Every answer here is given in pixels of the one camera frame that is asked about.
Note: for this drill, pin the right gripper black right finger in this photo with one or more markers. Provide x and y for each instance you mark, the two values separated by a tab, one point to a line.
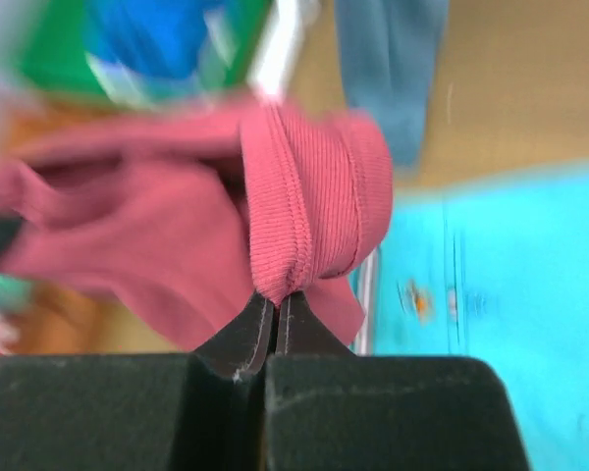
299	331

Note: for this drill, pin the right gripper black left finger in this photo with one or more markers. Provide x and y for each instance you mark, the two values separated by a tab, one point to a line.
241	347

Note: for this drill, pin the maroon tank top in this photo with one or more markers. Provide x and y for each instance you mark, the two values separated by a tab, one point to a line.
184	216

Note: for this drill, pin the grey-blue tank top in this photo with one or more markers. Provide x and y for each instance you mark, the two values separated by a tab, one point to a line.
388	51

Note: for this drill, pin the mint green cloth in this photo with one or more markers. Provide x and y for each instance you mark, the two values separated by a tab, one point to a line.
15	295

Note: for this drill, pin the green plastic tray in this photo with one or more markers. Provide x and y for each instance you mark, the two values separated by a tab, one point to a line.
51	53

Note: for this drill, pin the turquoise folded shorts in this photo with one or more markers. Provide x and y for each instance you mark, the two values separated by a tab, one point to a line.
497	270

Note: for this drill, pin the blue shirt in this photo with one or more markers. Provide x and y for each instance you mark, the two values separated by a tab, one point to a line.
128	30

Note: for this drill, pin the left rack foot white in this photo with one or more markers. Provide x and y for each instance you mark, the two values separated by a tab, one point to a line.
279	45

